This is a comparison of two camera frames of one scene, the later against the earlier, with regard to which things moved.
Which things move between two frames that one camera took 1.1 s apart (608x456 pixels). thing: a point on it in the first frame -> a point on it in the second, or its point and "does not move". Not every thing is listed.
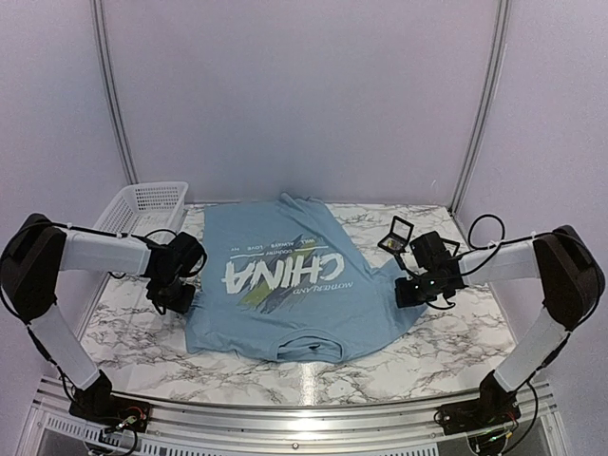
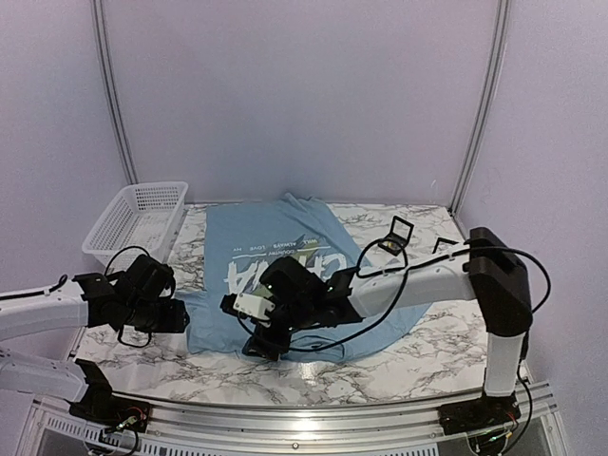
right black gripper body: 426,292 -> 265,340
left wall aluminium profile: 99,21 does not move
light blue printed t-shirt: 280,278 does not move
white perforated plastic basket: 145,207 does not move
